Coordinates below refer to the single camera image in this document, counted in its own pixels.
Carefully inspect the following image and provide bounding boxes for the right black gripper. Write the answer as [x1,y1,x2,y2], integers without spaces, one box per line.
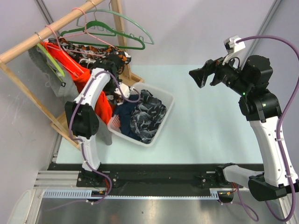
[189,51,251,95]

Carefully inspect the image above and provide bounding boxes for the orange camouflage patterned shorts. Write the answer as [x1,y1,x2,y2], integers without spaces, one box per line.
[48,37,131,74]

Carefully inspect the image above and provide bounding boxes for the pink wire hanger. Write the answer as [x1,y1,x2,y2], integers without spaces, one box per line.
[44,7,110,61]

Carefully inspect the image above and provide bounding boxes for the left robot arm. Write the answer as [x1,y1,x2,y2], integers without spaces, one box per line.
[65,60,119,187]

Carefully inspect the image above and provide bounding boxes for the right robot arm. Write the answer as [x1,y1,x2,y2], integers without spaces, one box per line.
[189,55,299,202]

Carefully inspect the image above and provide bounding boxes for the pink hanger holding orange garment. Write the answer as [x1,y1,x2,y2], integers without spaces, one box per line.
[45,25,83,73]

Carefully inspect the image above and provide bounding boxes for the light green notched hanger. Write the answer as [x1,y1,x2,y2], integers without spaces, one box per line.
[71,0,155,47]

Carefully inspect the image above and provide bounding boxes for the lime green hanger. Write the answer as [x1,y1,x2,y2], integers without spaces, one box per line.
[36,43,65,82]

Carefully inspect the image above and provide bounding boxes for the dark patterned shorts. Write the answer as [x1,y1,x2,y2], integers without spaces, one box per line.
[130,90,167,144]

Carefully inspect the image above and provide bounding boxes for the dark green hanger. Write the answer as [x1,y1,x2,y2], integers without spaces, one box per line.
[60,20,146,50]

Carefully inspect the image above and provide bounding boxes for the orange garment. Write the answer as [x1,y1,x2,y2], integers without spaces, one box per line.
[41,42,113,125]

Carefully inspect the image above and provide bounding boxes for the navy blue garment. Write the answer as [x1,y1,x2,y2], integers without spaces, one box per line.
[114,101,141,140]

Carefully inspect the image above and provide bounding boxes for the white plastic laundry basket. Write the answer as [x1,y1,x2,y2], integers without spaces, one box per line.
[107,82,174,147]

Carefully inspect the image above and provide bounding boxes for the grey garment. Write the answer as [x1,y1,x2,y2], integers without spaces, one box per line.
[28,46,112,145]

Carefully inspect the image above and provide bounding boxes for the wooden clothes rack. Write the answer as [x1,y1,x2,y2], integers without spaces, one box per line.
[0,0,145,150]

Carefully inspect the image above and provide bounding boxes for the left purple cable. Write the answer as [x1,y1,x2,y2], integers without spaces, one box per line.
[44,71,142,210]

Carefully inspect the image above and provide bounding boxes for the purple cable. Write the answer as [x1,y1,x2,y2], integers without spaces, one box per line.
[44,71,142,210]
[233,35,299,222]

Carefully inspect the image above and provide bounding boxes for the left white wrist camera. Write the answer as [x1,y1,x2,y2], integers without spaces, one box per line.
[114,83,130,105]

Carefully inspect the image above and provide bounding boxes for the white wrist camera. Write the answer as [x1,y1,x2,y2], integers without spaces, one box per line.
[114,83,130,105]
[222,35,246,65]

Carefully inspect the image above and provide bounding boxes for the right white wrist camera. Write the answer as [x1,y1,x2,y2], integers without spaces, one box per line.
[222,35,246,65]

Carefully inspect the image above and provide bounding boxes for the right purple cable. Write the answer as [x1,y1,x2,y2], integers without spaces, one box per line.
[233,35,299,222]

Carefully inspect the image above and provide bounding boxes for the aluminium frame post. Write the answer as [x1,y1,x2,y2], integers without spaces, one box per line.
[244,0,282,59]

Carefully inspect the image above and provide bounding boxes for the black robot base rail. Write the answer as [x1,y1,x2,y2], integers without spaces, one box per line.
[48,163,237,197]

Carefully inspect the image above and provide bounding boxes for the white slotted cable duct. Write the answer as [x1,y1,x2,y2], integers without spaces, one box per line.
[43,189,219,200]

